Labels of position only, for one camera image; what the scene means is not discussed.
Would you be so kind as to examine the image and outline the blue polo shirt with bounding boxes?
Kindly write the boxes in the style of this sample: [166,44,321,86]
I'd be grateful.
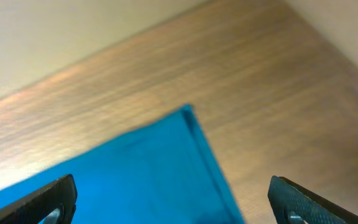
[0,105,244,223]

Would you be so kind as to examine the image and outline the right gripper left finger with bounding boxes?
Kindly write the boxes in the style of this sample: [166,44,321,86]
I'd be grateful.
[0,174,78,224]

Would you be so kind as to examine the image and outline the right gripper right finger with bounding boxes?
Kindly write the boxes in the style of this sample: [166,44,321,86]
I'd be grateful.
[268,175,358,224]

